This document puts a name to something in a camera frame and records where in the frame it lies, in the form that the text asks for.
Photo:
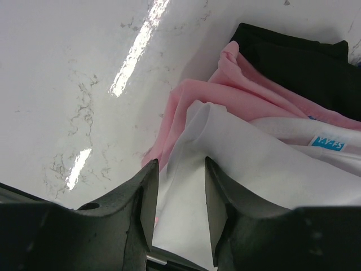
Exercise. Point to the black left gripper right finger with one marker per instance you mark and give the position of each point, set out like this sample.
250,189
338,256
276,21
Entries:
248,232

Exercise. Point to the black t shirt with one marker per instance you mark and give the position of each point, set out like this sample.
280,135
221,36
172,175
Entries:
317,71

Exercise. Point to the pink t shirt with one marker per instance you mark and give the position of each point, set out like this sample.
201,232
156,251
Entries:
245,93

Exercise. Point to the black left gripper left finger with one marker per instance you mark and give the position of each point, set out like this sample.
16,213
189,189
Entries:
113,232

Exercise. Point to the white t shirt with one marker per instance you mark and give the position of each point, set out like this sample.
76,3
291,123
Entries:
287,161

